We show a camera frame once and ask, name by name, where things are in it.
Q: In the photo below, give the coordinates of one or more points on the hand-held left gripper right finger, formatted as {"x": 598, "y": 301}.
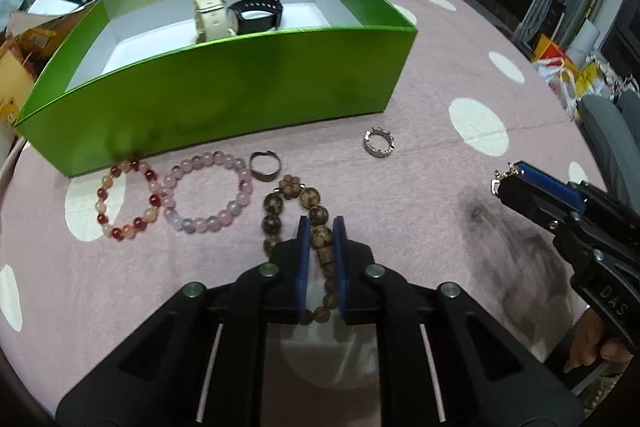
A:
{"x": 340, "y": 267}

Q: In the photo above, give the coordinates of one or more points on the yellow shopping bag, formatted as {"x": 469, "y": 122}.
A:
{"x": 547, "y": 49}

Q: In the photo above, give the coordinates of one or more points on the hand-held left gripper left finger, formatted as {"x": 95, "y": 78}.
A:
{"x": 303, "y": 267}

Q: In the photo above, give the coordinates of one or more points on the black wrist watch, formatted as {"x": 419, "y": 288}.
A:
{"x": 250, "y": 24}

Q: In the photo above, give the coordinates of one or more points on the white plastic bag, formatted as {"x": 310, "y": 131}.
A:
{"x": 562, "y": 87}

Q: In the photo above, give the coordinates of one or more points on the pink polka dot tablecloth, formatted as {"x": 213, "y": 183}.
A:
{"x": 440, "y": 217}

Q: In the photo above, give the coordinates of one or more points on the black paper bag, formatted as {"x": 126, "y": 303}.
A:
{"x": 554, "y": 17}

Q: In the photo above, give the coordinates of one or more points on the cream wrist watch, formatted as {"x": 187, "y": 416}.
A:
{"x": 210, "y": 19}

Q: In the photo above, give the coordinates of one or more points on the grey chair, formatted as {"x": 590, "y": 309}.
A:
{"x": 605, "y": 132}

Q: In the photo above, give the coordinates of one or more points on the gold flower brooch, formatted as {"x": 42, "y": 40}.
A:
{"x": 496, "y": 187}

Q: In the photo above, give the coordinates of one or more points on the yellow snack bag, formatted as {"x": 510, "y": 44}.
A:
{"x": 42, "y": 37}

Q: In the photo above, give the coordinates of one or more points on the person's right hand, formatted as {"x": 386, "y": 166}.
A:
{"x": 582, "y": 347}

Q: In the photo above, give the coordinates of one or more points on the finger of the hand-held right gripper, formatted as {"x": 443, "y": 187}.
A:
{"x": 535, "y": 204}
{"x": 550, "y": 184}

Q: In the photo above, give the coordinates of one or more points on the green cardboard box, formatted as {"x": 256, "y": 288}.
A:
{"x": 225, "y": 92}

